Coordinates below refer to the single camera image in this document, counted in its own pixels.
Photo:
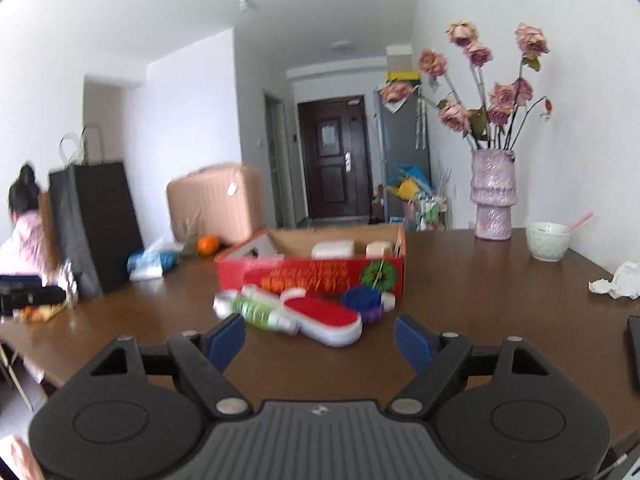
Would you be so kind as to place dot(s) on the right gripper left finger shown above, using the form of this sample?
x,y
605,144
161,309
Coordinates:
x,y
200,361

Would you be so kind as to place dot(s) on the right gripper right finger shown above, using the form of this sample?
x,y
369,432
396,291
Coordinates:
x,y
438,361

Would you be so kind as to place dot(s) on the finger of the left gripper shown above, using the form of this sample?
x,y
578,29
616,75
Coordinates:
x,y
22,291

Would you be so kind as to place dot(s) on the green spray bottle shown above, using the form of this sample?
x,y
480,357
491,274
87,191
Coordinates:
x,y
253,311

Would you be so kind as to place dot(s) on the purple gear lid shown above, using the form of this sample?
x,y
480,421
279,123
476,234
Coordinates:
x,y
372,315

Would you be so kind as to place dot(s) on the blue gear lid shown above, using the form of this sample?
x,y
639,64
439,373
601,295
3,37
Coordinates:
x,y
362,299

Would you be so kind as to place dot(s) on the beige toothpick box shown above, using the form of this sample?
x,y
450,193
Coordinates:
x,y
379,249

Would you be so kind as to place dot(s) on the person in pink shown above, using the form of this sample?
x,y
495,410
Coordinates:
x,y
25,251

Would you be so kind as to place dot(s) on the blue tissue pack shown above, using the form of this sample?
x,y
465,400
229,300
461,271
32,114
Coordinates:
x,y
154,261

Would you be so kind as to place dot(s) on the orange fruit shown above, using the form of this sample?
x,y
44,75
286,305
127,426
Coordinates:
x,y
207,245

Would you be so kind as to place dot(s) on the black paper bag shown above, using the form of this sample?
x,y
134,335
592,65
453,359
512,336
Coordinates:
x,y
95,224

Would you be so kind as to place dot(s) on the glass cup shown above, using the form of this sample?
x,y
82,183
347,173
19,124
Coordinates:
x,y
187,242

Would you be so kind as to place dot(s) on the red cardboard box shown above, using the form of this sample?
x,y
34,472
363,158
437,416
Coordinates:
x,y
277,260

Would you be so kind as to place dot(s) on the pink suitcase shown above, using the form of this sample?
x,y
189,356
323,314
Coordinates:
x,y
223,200

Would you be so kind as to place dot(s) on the pale green bowl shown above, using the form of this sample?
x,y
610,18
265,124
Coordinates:
x,y
547,241

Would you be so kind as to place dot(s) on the pink ceramic vase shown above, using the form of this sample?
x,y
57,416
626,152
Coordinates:
x,y
494,193

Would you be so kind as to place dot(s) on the dark phone on table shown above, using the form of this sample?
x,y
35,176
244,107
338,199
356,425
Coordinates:
x,y
633,344

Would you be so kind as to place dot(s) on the crumpled white tissue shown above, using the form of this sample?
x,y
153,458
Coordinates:
x,y
625,282

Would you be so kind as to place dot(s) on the pink spoon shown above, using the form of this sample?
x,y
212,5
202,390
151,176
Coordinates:
x,y
580,222

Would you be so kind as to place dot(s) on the grey refrigerator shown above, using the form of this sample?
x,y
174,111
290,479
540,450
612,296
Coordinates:
x,y
400,117

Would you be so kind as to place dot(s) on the dark brown door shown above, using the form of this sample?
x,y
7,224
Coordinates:
x,y
336,157

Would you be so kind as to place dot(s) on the dried pink roses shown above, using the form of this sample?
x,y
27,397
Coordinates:
x,y
502,110

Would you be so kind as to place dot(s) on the yellow box on fridge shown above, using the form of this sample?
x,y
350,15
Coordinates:
x,y
402,75

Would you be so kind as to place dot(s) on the wire storage rack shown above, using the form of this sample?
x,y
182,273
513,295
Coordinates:
x,y
425,205

